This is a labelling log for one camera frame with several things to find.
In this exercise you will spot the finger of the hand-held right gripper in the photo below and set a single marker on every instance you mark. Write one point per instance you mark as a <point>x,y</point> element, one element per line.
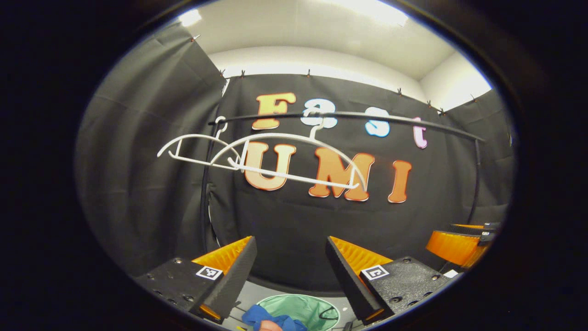
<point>452,248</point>
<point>473,226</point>

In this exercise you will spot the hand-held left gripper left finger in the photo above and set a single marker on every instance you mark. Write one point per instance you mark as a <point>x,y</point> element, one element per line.
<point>234,280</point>

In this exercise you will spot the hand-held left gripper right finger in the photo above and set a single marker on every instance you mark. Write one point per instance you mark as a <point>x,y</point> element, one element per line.
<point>349,280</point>

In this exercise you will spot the green mesh laundry hamper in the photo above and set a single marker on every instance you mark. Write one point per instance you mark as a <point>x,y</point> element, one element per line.
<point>303,308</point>

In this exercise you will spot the white plastic hanger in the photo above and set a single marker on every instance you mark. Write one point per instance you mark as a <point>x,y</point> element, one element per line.
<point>193,136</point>
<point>275,134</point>

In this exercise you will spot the small square ceiling light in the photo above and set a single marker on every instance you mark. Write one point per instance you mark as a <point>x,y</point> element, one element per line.
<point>190,17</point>

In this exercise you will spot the black clothes rail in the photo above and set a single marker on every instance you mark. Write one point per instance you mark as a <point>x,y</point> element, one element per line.
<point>367,115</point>

